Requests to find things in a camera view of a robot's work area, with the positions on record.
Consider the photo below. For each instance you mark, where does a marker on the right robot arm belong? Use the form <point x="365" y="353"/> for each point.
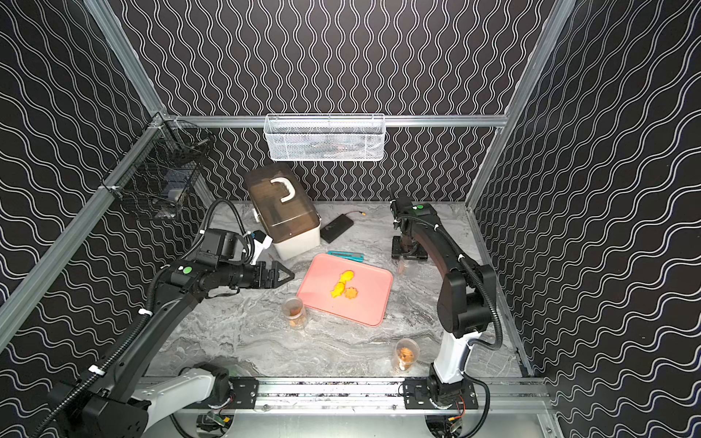
<point x="467" y="306"/>

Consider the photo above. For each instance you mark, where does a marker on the clear jar yellow cookies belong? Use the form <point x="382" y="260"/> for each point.
<point x="402" y="267"/>

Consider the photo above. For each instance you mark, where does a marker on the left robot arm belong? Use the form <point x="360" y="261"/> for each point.
<point x="101" y="402"/>

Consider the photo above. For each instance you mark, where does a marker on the black battery pack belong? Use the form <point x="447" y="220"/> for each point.
<point x="335" y="228"/>

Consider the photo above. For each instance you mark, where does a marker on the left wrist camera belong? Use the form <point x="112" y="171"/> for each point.
<point x="261" y="242"/>

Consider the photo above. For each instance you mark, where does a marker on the teal utility knife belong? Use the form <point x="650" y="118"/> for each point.
<point x="357" y="257"/>

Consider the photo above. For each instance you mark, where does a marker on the black wire wall basket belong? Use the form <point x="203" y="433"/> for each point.
<point x="159" y="183"/>

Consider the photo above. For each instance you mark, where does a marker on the pink plastic tray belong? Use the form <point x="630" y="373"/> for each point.
<point x="373" y="284"/>

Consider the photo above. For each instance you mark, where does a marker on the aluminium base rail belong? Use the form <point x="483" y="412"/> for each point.
<point x="364" y="396"/>

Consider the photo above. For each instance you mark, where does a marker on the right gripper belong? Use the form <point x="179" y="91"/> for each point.
<point x="396" y="251"/>

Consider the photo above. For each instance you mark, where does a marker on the yellow cookie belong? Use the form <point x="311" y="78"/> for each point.
<point x="351" y="293"/>
<point x="338" y="290"/>
<point x="346" y="276"/>

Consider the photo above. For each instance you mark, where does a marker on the clear jar dark cookies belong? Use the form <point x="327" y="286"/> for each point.
<point x="294" y="312"/>

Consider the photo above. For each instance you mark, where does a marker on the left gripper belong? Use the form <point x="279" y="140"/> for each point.
<point x="264" y="275"/>

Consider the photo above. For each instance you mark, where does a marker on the white mesh wall basket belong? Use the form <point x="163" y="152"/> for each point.
<point x="325" y="137"/>

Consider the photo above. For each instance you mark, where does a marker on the white box brown lid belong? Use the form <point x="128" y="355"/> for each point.
<point x="284" y="209"/>

